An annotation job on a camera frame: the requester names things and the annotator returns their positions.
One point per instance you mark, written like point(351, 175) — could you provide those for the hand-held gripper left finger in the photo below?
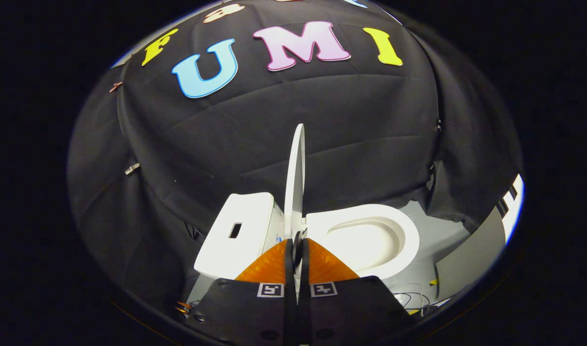
point(289, 269)

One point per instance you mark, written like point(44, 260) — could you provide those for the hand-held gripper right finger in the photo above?
point(305, 274)

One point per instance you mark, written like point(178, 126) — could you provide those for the white toilet lid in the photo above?
point(296, 182)

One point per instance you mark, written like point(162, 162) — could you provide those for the white toilet with tank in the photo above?
point(255, 216)

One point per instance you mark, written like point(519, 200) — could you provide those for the white toilet seat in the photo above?
point(365, 211)

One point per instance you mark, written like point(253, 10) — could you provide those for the black backdrop cloth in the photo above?
point(351, 125)

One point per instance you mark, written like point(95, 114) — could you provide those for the grey panel board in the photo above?
point(471, 259)

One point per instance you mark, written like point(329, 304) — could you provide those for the silver cloth clip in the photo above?
point(132, 168)

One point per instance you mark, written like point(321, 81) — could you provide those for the copper cloth clip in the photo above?
point(115, 87)

